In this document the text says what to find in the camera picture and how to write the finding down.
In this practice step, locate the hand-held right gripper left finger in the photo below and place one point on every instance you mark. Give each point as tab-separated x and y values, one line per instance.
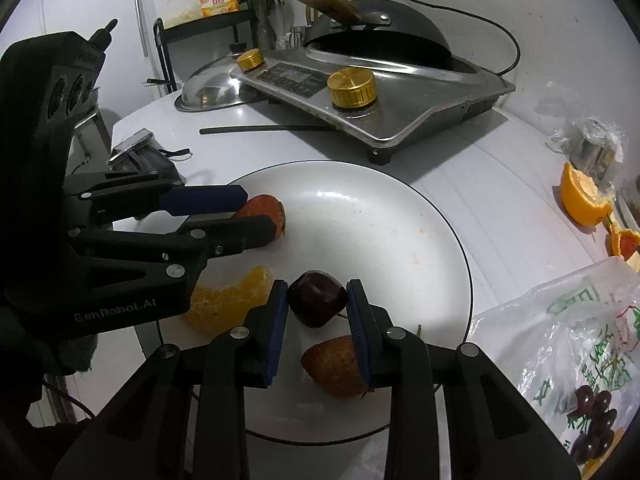
276	330

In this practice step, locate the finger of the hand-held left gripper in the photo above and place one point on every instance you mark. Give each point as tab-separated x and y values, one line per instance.
240	232
205	199

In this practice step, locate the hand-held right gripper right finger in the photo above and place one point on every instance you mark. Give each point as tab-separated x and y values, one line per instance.
357	330

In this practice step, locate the red strawberry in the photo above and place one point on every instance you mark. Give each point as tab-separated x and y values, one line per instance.
265	207
332	367

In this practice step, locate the peeled orange segment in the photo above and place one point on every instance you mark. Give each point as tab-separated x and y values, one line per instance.
225	305

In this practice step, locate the white plate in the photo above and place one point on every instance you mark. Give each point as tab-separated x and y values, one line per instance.
380	240

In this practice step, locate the clear green-printed plastic bag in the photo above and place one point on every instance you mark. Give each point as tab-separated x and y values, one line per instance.
540	340

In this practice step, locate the black phone holder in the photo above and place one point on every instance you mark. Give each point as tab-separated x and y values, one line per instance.
155	167

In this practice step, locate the thin black rod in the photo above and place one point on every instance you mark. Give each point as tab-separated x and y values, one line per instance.
260	130

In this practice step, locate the smartphone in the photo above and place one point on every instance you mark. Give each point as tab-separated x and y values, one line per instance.
131	144

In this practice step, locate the steel pot lid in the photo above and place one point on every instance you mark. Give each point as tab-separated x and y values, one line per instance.
210	90

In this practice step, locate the black metal rack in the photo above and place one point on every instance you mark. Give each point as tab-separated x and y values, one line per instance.
215	22

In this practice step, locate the pale crumpled plastic bag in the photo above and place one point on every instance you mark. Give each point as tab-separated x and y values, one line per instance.
182	17

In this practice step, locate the steel induction cooker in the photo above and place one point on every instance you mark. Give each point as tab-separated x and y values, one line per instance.
400	110

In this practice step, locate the grey vertical pipe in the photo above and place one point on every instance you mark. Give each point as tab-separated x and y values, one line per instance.
260	5

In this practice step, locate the half orange peel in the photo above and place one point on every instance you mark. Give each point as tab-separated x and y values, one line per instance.
577	200

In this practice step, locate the small orange peel piece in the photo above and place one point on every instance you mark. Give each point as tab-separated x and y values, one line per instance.
625	242

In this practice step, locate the steel cup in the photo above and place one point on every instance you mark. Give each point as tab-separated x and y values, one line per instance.
592	155

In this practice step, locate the crumpled clear plastic bag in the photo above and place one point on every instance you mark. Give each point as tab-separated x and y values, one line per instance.
607	127

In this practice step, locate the white wall pipe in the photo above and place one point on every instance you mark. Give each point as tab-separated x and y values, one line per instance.
136	5

